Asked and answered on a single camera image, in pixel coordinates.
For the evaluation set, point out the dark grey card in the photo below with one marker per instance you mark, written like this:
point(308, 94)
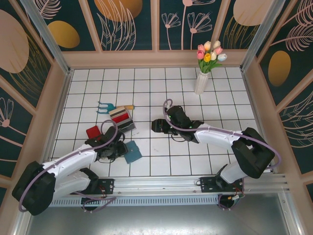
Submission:
point(127, 126)

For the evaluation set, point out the red card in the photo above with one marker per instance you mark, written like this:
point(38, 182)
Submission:
point(120, 119)

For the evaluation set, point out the gold card with dark stripe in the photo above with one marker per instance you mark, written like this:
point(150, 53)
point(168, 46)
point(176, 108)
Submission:
point(118, 111)

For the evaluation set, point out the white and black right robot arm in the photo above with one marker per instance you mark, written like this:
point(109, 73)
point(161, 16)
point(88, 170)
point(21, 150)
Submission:
point(215, 137)

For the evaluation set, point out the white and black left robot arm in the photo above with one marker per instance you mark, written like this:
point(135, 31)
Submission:
point(73, 157)

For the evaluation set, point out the white ribbed vase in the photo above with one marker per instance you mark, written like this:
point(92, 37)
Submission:
point(201, 84)

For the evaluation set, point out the pastel tulip bouquet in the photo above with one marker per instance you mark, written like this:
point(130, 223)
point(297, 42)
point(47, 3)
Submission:
point(207, 57)

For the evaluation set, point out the grey metal sheet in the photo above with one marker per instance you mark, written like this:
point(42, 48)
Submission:
point(159, 220)

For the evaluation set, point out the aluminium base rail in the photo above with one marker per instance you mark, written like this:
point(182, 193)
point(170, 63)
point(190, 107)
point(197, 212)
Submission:
point(159, 183)

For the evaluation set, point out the aluminium frame post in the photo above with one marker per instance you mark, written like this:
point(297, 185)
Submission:
point(261, 36)
point(49, 41)

